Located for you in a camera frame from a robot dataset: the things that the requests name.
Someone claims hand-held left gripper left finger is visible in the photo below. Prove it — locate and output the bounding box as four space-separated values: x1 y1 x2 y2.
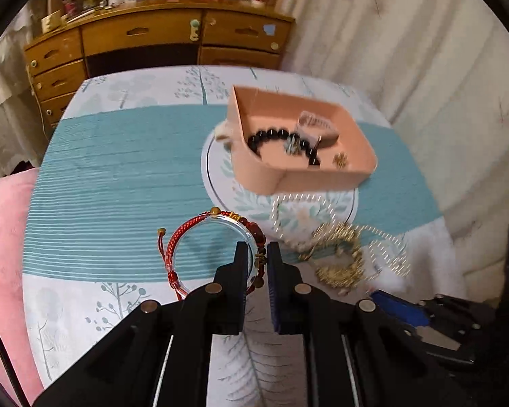
34 241 249 407

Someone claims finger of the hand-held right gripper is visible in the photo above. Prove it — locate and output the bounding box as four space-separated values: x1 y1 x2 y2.
371 290 498 336
401 326 487 365

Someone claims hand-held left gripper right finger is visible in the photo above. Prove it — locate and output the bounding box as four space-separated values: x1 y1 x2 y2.
267 241 464 407

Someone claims red bead bracelet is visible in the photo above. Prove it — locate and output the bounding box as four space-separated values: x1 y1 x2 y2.
237 216 269 294

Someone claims clear glass bangle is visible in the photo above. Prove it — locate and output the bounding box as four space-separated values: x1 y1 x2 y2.
170 215 259 296

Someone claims pink plastic tray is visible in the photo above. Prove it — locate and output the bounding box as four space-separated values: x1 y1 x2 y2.
226 85 379 196

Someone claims round floral plate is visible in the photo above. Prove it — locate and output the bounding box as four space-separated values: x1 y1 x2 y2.
201 125 360 242

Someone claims teal and white tablecloth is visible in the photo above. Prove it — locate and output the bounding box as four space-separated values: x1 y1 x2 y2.
23 64 464 407

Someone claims pink cushion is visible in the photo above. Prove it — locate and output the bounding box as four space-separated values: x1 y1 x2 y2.
0 167 46 407

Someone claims cream curtain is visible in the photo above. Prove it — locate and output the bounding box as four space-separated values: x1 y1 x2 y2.
275 0 509 303

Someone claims wooden dresser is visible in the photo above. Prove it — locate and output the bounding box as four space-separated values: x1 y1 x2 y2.
23 5 297 130

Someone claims white lace cloth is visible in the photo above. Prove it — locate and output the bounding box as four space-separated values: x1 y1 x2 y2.
0 8 48 184

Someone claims small yellow box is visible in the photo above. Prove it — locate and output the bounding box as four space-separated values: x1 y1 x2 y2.
40 10 67 33

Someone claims white pearl necklace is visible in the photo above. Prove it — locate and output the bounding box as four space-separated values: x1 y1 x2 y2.
270 192 411 283

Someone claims gold chain necklace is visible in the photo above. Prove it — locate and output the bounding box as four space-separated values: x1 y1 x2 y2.
299 220 366 290

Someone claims red braided cord bracelet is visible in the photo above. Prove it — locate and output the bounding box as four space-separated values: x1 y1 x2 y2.
157 207 239 303

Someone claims black bead bracelet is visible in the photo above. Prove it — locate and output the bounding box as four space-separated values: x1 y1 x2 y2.
247 128 322 169

